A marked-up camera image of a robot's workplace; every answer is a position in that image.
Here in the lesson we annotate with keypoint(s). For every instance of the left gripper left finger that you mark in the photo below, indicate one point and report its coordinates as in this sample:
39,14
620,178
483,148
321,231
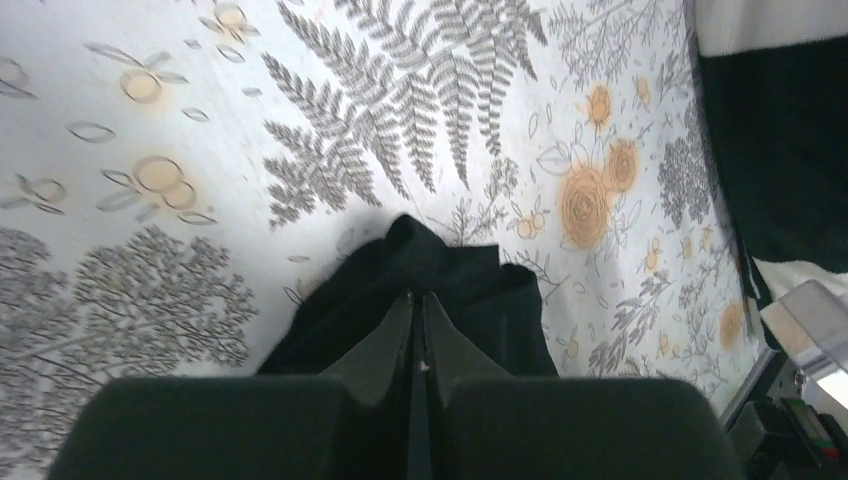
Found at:
347,422

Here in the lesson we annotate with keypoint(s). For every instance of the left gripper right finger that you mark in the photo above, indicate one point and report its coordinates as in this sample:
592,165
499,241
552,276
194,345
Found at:
480,422

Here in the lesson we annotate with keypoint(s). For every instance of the black underwear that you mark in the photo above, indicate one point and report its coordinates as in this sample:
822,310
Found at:
496,306

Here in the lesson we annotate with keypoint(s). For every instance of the floral patterned table mat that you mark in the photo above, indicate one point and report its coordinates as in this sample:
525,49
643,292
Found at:
178,176

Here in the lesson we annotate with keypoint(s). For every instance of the black white checkered blanket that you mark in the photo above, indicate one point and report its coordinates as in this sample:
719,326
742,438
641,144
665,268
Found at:
774,95

